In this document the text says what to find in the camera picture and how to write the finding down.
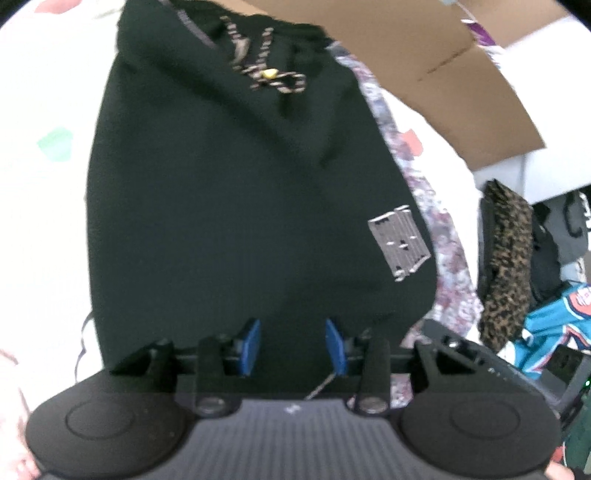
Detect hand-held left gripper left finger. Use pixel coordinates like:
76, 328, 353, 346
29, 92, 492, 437
111, 318, 262, 416

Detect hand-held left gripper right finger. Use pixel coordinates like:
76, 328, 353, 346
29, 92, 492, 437
325, 318, 481, 415

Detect black drawstring pants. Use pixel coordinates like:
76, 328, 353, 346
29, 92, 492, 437
85, 0, 485, 398

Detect teal printed jersey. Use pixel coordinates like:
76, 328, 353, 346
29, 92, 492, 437
499, 281, 591, 384

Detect leopard print garment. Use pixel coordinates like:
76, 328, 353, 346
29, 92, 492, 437
478, 179, 536, 356

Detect bear print bedsheet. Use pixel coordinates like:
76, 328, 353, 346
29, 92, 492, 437
0, 0, 490, 467

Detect folded-out cardboard sheet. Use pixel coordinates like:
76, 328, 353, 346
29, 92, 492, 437
222, 0, 548, 174

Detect purple white packet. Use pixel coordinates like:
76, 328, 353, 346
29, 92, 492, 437
462, 18, 497, 51

